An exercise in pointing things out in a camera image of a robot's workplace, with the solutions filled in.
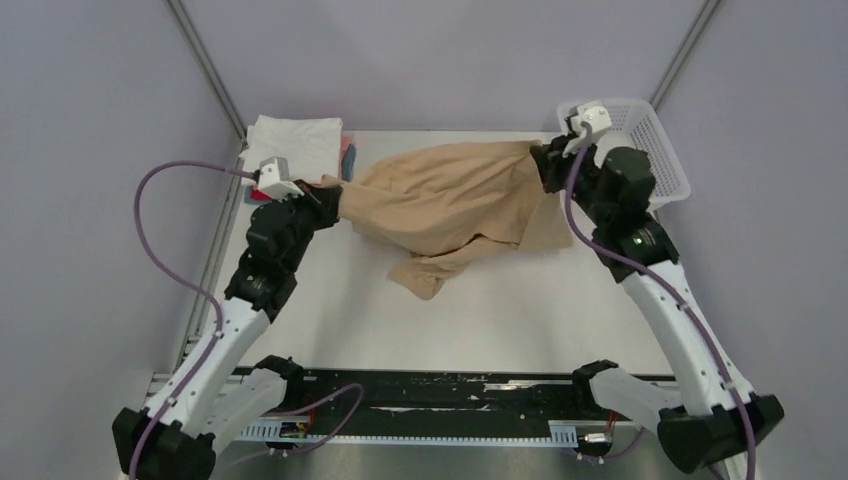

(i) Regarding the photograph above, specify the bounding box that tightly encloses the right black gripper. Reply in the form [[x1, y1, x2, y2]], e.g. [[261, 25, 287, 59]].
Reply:
[[530, 131, 608, 225]]

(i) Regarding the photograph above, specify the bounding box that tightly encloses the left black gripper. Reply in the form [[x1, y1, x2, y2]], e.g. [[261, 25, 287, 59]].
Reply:
[[275, 179, 341, 272]]

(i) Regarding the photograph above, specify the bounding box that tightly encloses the beige t shirt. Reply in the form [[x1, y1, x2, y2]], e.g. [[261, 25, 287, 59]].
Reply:
[[321, 140, 572, 300]]

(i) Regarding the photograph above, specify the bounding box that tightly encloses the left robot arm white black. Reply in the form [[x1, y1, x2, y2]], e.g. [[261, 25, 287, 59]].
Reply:
[[112, 181, 343, 479]]

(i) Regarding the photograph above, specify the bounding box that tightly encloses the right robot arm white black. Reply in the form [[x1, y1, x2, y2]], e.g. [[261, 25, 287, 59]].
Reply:
[[530, 135, 784, 474]]

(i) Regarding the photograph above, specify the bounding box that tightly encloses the red folded t shirt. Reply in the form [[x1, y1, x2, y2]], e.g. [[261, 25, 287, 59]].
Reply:
[[246, 189, 273, 204]]

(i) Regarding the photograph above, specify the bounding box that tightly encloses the white folded t shirt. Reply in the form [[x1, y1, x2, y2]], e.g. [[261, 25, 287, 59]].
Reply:
[[239, 115, 343, 184]]

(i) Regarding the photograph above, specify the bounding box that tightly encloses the blue grey folded t shirt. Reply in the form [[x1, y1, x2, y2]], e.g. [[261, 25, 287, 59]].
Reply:
[[244, 143, 357, 205]]

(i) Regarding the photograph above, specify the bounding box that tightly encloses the pink folded t shirt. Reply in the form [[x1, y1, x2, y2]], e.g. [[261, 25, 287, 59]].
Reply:
[[339, 135, 356, 181]]

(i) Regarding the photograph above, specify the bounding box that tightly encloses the white plastic basket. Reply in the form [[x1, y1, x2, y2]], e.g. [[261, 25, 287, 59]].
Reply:
[[594, 98, 691, 212]]

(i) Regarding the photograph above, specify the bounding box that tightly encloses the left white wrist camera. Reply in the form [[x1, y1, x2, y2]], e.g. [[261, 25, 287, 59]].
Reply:
[[254, 156, 302, 201]]

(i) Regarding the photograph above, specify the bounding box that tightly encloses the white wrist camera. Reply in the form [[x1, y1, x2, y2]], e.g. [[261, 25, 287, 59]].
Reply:
[[254, 156, 302, 201], [557, 100, 612, 157]]

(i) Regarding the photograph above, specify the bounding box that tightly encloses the left side aluminium rail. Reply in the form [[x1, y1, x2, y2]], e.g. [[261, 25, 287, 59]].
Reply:
[[174, 174, 243, 371]]

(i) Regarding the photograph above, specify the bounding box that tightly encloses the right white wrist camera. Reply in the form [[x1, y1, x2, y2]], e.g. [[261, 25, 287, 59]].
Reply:
[[557, 100, 612, 157]]

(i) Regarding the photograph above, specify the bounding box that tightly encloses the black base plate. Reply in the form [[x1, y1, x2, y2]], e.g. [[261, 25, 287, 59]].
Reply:
[[239, 367, 637, 439]]

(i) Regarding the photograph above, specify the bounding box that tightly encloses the aluminium frame rail front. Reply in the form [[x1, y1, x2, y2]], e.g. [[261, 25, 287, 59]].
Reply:
[[144, 372, 745, 429]]

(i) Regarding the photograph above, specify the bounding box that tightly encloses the right corner aluminium post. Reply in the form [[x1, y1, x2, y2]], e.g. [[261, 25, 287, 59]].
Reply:
[[649, 0, 724, 111]]

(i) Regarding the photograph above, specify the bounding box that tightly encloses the corner aluminium post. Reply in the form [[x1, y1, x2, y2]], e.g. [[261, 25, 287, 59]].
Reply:
[[649, 0, 724, 111], [164, 0, 247, 145]]

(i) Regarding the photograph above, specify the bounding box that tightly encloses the left corner aluminium post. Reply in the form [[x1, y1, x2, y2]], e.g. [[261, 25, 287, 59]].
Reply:
[[164, 0, 247, 145]]

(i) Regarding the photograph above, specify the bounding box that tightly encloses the white slotted cable duct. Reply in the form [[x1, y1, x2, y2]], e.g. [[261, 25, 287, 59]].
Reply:
[[236, 422, 579, 449]]

